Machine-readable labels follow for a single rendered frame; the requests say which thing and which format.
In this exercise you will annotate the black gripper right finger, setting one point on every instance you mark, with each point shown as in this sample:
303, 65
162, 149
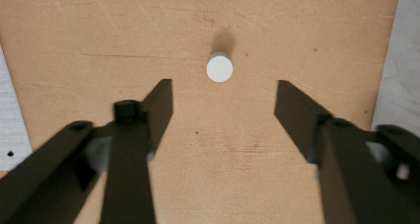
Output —
352, 187

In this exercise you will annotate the grey cylinder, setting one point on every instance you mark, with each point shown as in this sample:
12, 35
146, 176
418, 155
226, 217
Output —
219, 67

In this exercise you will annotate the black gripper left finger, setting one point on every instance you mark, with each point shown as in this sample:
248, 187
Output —
57, 182

